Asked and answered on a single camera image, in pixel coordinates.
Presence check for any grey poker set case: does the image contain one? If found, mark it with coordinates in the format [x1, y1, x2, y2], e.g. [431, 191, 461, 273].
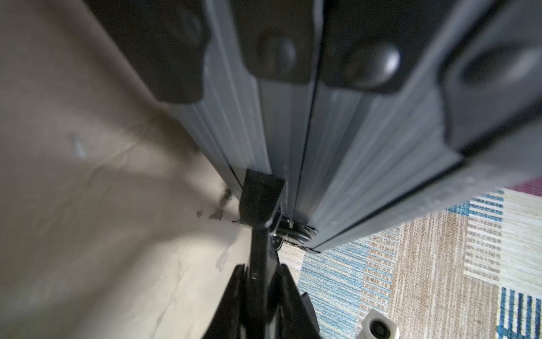
[82, 0, 542, 339]

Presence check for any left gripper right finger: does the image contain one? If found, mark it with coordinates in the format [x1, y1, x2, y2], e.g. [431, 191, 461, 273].
[270, 264, 320, 338]

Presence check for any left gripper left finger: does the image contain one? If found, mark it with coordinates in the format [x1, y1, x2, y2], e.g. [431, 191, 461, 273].
[203, 264, 246, 339]

